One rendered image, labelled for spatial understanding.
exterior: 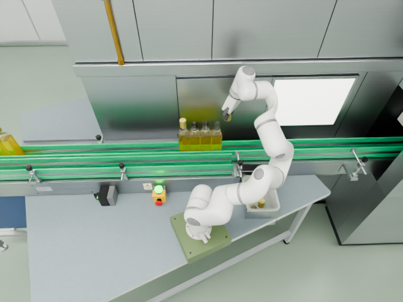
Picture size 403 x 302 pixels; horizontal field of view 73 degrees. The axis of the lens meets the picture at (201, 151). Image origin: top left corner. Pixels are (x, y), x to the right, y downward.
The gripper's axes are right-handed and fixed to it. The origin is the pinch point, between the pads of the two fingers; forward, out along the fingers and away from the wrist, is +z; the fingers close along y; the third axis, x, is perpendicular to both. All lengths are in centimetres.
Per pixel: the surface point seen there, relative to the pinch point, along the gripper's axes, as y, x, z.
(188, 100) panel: 2.2, -21.5, 6.0
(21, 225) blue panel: 94, -75, 102
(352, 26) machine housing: -45, 24, -42
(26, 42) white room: -82, -352, 222
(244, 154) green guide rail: -1.5, 18.0, 21.2
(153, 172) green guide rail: 35.4, -14.9, 31.7
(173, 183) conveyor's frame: 31.6, -4.2, 36.0
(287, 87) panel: -28.0, 15.7, -10.4
